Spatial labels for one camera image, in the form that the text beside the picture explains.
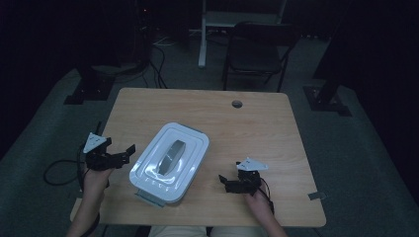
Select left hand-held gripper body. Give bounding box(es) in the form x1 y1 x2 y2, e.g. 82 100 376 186
82 132 115 172

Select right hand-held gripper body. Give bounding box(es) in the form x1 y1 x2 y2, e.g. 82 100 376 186
235 157 270 196

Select white box lid grey handle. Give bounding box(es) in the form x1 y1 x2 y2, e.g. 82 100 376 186
128 121 210 204

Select clear plastic storage box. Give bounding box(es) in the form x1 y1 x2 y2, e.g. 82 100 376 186
133 188 172 209

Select person's left hand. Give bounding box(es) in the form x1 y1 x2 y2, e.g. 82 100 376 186
82 166 115 197

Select person's right hand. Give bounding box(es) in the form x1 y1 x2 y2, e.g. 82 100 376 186
243 189 275 216

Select grey tape strip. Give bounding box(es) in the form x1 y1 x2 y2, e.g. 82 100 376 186
307 191 328 201

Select black stand with flat base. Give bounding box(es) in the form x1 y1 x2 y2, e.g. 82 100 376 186
302 0 353 118
62 63 117 106

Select grey round stand base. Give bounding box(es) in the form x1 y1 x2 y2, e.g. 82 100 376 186
91 61 150 77

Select black folding chair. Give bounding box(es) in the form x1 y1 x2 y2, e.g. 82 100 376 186
221 21 301 94

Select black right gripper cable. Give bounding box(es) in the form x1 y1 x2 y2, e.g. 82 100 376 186
256 177 276 215

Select black floor cables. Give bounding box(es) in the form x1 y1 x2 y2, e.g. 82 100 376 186
148 42 168 89

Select white desk frame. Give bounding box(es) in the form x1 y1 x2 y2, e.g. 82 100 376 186
197 0 289 69

